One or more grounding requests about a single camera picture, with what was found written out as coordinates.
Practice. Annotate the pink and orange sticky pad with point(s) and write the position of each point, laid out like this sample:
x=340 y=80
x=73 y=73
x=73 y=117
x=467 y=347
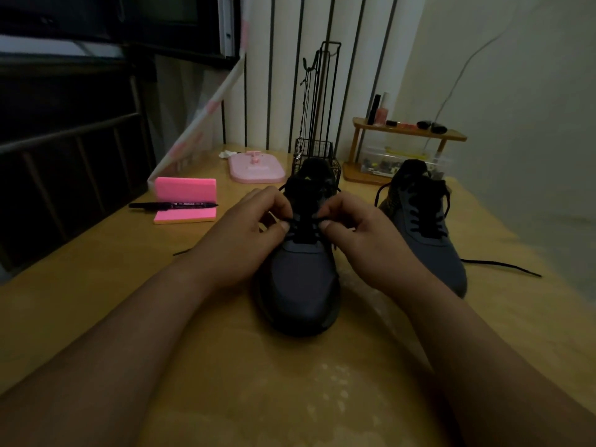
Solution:
x=185 y=215

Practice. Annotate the black shoelace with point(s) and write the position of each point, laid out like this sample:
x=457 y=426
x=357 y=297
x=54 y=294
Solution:
x=503 y=265
x=305 y=222

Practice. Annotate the person's right thumb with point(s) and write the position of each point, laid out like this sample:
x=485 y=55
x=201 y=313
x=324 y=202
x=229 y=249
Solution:
x=342 y=230

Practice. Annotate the black cosmetic tube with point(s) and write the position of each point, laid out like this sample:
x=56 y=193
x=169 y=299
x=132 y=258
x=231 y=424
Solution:
x=373 y=110

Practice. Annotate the person's right forearm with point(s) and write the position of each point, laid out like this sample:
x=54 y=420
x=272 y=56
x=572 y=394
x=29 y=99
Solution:
x=484 y=377

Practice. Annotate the pink nail polish bottle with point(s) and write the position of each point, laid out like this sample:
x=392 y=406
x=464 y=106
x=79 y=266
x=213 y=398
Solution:
x=382 y=114

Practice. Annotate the small white object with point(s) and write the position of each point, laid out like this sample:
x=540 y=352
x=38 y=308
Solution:
x=228 y=154

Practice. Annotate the pink sticky note block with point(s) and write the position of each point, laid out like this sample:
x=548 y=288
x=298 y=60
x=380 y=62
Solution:
x=185 y=189

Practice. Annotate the red cosmetic item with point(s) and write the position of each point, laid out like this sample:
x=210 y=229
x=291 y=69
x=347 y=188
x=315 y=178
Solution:
x=400 y=125

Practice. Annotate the black marker pen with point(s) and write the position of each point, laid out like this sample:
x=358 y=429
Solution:
x=172 y=205

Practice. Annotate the person's left thumb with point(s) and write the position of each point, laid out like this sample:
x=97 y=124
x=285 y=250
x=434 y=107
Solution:
x=272 y=230

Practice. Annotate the wooden desk shelf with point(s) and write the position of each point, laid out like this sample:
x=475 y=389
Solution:
x=400 y=130

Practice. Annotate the person's right hand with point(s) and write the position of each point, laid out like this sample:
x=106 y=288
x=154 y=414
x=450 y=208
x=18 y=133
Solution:
x=372 y=246

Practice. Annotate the clear plastic storage box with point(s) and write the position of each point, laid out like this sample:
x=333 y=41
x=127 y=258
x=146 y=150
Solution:
x=386 y=162

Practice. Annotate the person's left hand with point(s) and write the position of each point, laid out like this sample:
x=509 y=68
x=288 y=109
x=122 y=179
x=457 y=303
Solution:
x=235 y=244

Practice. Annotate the pink patterned curtain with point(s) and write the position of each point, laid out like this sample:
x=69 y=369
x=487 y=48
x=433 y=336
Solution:
x=200 y=120

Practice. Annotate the person's left forearm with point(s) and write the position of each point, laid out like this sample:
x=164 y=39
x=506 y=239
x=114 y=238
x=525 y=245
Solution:
x=107 y=358

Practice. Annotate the dark grey sneaker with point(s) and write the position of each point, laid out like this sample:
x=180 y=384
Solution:
x=298 y=283
x=433 y=237

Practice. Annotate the dark metal bed frame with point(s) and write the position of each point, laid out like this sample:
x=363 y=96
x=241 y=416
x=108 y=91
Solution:
x=70 y=134

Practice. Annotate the small black case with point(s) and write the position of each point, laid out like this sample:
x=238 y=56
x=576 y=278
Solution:
x=432 y=126

